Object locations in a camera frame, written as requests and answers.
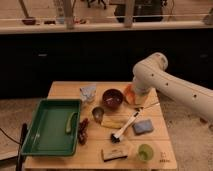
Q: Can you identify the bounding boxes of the dark red chili peppers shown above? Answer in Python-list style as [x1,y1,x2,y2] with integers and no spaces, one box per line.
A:
[78,118,89,145]

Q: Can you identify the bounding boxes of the dark red bowl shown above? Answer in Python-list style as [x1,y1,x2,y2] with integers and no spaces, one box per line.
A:
[102,89,124,109]

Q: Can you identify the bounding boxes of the yellow banana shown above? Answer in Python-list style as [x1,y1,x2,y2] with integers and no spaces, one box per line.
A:
[101,118,126,129]

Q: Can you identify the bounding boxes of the orange bowl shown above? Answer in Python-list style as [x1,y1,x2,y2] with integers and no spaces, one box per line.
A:
[124,85,135,105]

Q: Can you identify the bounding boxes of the wooden table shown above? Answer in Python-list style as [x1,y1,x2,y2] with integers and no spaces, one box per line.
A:
[24,82,177,171]

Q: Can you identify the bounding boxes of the green plastic cup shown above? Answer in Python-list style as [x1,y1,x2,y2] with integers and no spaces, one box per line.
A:
[138,144,154,162]

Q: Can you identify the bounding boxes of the wooden block with slot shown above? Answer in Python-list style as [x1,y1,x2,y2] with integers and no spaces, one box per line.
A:
[101,148,128,162]

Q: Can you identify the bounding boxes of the green cucumber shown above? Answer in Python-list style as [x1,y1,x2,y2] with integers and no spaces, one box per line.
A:
[65,112,77,134]

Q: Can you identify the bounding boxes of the silver knife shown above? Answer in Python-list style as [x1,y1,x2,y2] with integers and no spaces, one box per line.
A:
[134,102,160,111]

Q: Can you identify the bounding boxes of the blue sponge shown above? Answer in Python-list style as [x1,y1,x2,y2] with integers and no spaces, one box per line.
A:
[133,119,154,135]

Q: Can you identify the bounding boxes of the green plastic tray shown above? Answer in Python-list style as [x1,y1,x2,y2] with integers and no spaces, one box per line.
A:
[21,99,81,156]

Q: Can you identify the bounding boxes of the black stand left of table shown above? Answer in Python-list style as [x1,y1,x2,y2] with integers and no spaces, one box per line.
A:
[15,123,28,171]

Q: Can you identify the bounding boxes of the small metal cup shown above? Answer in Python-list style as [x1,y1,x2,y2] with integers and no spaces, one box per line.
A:
[92,107,104,123]

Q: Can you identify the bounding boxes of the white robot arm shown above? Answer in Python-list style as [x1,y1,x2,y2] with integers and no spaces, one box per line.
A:
[132,52,213,123]

